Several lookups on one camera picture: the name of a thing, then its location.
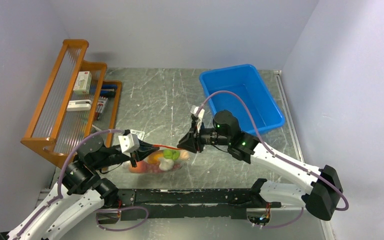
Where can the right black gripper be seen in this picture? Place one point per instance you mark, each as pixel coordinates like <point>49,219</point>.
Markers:
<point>191,143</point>

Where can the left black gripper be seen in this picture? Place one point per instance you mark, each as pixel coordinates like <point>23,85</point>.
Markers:
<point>145,149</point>

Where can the yellow fake bell pepper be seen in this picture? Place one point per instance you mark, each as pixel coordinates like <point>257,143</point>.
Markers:
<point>153,158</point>

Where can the clear zip top bag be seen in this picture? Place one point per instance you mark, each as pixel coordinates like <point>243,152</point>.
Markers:
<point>184,157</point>

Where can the blue plastic bin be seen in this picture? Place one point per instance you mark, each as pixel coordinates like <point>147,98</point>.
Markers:
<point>246,82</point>

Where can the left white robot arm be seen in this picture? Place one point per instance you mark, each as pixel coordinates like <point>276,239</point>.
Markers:
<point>80,191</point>

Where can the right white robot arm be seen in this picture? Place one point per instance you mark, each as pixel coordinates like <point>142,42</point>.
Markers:
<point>316,189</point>

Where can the fake peach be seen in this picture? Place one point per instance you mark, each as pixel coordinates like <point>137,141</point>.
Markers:
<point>142,167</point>

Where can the green fake fruit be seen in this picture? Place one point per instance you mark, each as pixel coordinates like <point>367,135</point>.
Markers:
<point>171,154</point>

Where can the fake garlic bulb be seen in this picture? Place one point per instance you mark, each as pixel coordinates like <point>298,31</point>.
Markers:
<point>165,164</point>

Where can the white blister pack card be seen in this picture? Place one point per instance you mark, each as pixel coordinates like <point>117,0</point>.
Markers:
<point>140,134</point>

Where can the blue marker pens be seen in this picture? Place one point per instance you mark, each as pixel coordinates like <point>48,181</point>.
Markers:
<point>108,91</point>

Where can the white flat device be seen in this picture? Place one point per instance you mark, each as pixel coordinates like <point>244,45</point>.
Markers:
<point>79,105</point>

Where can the orange wooden rack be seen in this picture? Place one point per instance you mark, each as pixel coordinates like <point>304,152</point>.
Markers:
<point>53,131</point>

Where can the white box with red label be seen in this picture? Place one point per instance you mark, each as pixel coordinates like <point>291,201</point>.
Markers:
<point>83,83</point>

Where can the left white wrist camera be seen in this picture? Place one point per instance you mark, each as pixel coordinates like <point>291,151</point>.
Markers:
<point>128,143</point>

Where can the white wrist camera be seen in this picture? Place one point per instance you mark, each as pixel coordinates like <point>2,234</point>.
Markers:
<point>128,143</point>
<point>198,114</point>

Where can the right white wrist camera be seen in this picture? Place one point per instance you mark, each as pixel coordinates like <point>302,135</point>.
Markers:
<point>198,114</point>

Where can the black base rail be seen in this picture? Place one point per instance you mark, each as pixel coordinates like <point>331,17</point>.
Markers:
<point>191,203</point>

